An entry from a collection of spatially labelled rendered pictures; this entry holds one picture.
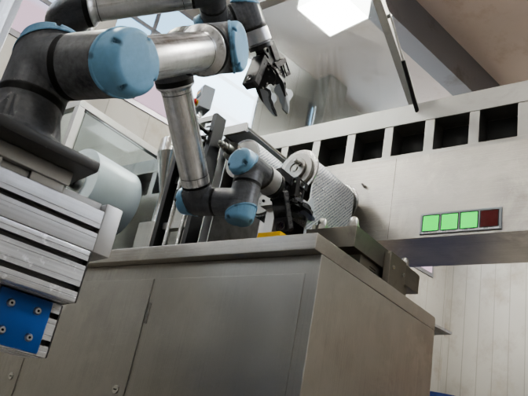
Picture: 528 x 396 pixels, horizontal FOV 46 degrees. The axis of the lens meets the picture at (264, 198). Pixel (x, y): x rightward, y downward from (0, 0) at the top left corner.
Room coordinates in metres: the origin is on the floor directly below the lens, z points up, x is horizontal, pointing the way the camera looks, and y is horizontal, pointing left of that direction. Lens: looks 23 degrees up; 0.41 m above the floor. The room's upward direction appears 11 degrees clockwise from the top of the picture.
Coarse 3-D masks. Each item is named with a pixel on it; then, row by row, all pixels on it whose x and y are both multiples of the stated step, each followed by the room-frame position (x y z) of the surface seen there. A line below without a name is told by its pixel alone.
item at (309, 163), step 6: (294, 156) 1.72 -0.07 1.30; (300, 156) 1.70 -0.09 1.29; (306, 156) 1.69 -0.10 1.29; (306, 162) 1.68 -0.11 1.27; (312, 162) 1.68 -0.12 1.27; (282, 168) 1.74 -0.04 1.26; (306, 168) 1.68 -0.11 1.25; (312, 168) 1.67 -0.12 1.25; (306, 174) 1.68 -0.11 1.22; (306, 180) 1.69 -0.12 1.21; (306, 192) 1.74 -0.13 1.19; (306, 198) 1.78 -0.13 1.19
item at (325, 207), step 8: (312, 184) 1.68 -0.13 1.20; (312, 192) 1.68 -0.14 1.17; (320, 192) 1.71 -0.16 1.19; (320, 200) 1.72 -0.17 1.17; (328, 200) 1.75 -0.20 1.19; (320, 208) 1.72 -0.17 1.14; (328, 208) 1.75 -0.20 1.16; (336, 208) 1.79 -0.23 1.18; (344, 208) 1.82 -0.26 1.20; (320, 216) 1.73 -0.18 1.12; (328, 216) 1.76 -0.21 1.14; (336, 216) 1.79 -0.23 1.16; (344, 216) 1.82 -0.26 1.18; (312, 224) 1.70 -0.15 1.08; (328, 224) 1.76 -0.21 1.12; (336, 224) 1.80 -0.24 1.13; (344, 224) 1.83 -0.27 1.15; (304, 232) 1.68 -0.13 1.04
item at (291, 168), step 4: (292, 160) 1.71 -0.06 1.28; (300, 160) 1.69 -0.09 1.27; (304, 160) 1.69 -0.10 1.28; (288, 164) 1.72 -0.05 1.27; (292, 164) 1.71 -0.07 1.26; (296, 164) 1.70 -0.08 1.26; (304, 164) 1.68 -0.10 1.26; (288, 168) 1.71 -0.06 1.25; (292, 168) 1.70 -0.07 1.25; (296, 168) 1.69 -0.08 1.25; (300, 168) 1.68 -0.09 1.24; (304, 168) 1.68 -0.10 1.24; (288, 172) 1.71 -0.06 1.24; (292, 172) 1.71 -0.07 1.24; (296, 172) 1.69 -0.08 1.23; (300, 172) 1.68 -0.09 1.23; (304, 172) 1.69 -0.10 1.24; (292, 176) 1.70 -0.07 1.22; (296, 176) 1.69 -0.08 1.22; (300, 176) 1.69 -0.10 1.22
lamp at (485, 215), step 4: (484, 212) 1.65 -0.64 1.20; (488, 212) 1.64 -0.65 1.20; (492, 212) 1.63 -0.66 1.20; (496, 212) 1.63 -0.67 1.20; (484, 216) 1.65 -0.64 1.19; (488, 216) 1.64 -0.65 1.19; (492, 216) 1.63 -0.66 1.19; (496, 216) 1.63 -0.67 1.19; (484, 220) 1.65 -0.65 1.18; (488, 220) 1.64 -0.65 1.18; (492, 220) 1.63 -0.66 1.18; (496, 220) 1.63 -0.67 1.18; (480, 224) 1.65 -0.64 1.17; (484, 224) 1.65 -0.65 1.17; (488, 224) 1.64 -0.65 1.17; (492, 224) 1.63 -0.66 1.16; (496, 224) 1.62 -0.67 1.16
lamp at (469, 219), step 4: (468, 212) 1.68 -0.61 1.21; (472, 212) 1.67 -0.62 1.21; (476, 212) 1.66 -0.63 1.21; (464, 216) 1.69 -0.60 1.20; (468, 216) 1.68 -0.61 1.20; (472, 216) 1.67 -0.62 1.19; (476, 216) 1.66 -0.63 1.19; (460, 220) 1.69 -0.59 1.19; (464, 220) 1.69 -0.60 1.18; (468, 220) 1.68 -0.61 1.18; (472, 220) 1.67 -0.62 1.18; (476, 220) 1.66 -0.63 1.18; (460, 224) 1.69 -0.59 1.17; (464, 224) 1.69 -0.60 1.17; (468, 224) 1.68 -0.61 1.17; (472, 224) 1.67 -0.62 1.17; (476, 224) 1.66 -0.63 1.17
